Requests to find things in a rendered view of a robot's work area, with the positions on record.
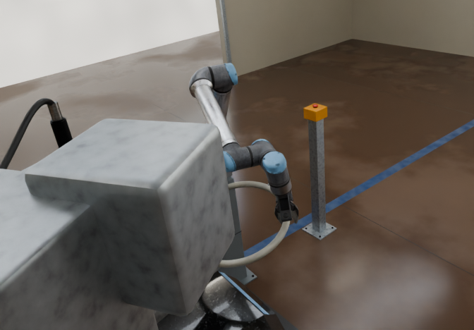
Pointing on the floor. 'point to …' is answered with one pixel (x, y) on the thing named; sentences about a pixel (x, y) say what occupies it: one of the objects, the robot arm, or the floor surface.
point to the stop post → (317, 171)
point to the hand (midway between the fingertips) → (289, 223)
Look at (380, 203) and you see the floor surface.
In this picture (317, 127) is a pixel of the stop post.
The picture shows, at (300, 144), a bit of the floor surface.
